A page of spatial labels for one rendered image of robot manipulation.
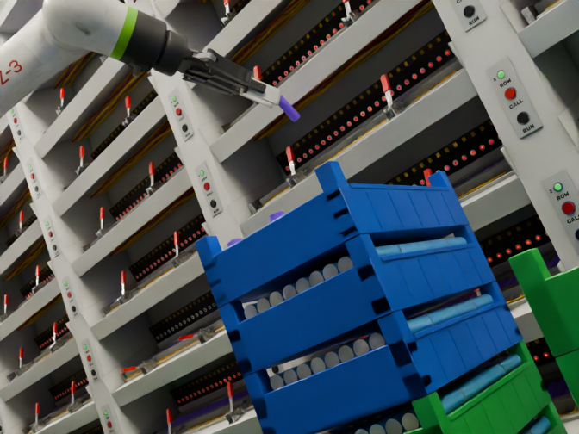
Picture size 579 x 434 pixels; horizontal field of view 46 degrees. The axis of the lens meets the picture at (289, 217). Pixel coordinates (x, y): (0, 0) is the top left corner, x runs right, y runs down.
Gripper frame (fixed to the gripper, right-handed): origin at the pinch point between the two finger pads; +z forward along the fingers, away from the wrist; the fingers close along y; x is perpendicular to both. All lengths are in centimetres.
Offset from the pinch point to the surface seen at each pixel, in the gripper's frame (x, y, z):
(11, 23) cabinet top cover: 33, -112, -44
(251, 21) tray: 18.4, -12.2, -1.4
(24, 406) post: -85, -147, 0
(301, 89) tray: 4.6, -1.7, 8.7
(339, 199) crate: -30, 57, -11
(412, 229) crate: -29, 53, 1
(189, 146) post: -5.3, -33.9, -0.4
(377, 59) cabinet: 18.2, -2.4, 24.5
